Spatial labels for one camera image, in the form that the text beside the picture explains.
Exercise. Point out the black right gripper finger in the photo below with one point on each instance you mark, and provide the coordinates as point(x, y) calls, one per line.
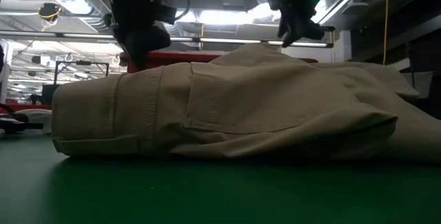
point(299, 31)

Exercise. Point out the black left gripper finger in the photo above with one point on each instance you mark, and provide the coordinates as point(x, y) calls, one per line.
point(144, 43)

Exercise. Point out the beige khaki garment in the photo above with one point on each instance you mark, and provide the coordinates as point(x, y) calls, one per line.
point(241, 107)

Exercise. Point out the red plastic laundry bin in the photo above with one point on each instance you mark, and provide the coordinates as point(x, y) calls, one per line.
point(172, 60)

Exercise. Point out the flat silver ceiling panel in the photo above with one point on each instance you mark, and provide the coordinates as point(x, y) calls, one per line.
point(339, 5)

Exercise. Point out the long ceiling light strip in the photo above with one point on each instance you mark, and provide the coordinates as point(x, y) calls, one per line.
point(231, 40)

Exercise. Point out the black monitor box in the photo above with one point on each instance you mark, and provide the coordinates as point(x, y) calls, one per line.
point(50, 94)

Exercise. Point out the clear package with orange label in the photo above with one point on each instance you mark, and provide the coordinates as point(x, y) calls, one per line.
point(39, 120)

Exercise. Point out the red background table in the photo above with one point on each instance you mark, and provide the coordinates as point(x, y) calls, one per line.
point(27, 107)

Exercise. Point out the green table mat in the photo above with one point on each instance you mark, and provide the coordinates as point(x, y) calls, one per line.
point(138, 193)

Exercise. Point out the small black stand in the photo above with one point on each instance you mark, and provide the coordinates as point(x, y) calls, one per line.
point(17, 125)

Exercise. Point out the small security camera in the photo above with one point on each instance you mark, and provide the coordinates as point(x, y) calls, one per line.
point(329, 28)

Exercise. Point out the black gantry frame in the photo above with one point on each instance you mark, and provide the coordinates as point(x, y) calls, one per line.
point(83, 62)

